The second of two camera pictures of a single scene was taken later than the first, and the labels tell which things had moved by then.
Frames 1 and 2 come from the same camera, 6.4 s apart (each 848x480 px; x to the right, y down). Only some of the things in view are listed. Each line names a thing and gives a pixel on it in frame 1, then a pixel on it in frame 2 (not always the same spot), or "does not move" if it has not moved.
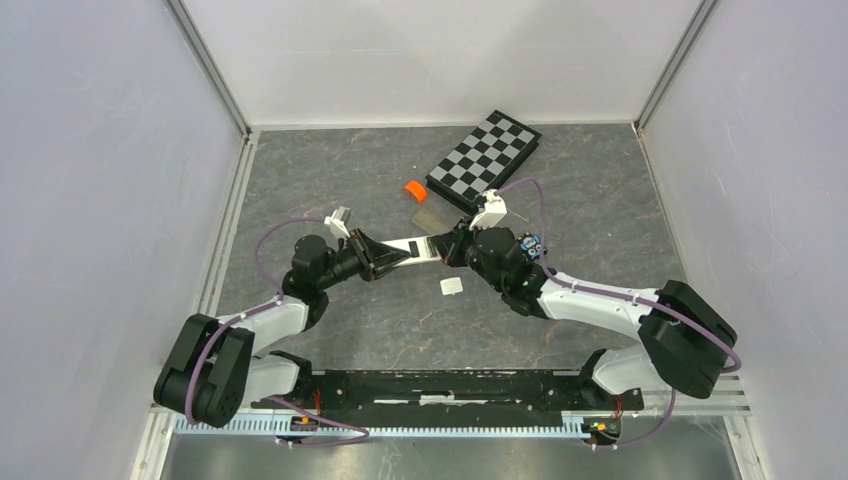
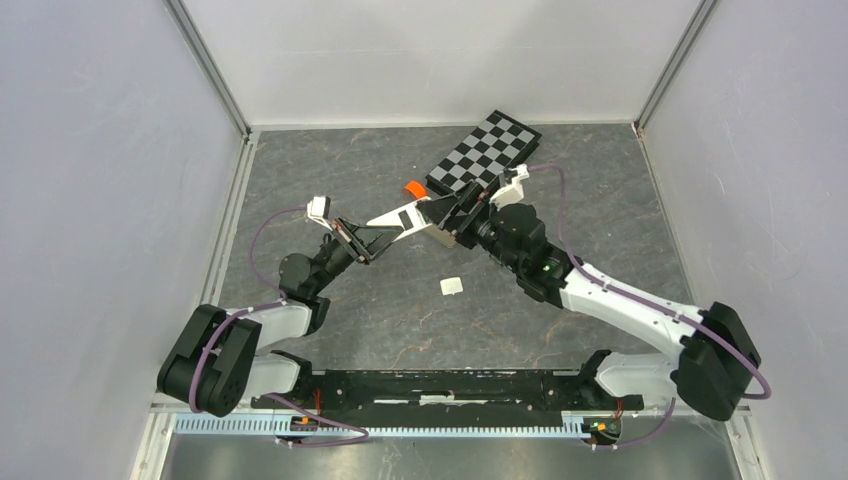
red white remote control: x=419 y=249 to x=408 y=218
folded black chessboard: x=483 y=161 does not move
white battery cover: x=451 y=286 does not move
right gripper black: x=463 y=231 to x=474 y=206
